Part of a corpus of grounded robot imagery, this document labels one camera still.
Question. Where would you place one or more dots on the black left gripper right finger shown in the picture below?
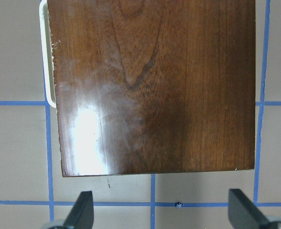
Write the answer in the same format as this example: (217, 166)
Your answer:
(242, 213)

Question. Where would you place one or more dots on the light wood drawer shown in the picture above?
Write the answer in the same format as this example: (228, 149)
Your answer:
(48, 67)

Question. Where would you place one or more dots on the dark brown wooden cabinet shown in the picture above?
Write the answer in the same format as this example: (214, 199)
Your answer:
(154, 86)

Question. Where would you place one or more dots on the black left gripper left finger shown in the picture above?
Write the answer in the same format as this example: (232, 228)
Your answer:
(81, 215)

